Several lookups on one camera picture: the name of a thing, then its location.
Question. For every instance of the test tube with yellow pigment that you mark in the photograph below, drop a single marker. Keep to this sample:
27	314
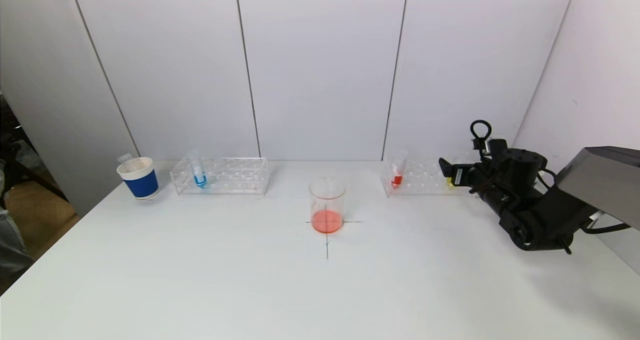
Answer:
451	182

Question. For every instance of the clear glass beaker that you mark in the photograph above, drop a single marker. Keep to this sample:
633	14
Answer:
327	220

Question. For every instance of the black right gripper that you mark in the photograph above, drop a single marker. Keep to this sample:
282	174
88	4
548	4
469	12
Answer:
458	174

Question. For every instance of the clear acrylic test tube rack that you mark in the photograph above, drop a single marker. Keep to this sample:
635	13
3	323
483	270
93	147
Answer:
235	177
420	180

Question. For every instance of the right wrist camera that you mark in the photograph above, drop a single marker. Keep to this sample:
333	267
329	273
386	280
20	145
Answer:
497	146

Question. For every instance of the grey trousers of person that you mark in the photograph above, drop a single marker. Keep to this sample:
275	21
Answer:
10	250

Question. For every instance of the white paper cup blue sleeve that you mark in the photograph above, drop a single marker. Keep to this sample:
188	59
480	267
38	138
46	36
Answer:
142	185

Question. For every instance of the test tube with blue pigment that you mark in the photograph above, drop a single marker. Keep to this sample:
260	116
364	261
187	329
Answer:
200	181

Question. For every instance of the test tube with red pigment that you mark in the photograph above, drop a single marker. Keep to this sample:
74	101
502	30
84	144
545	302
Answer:
396	180

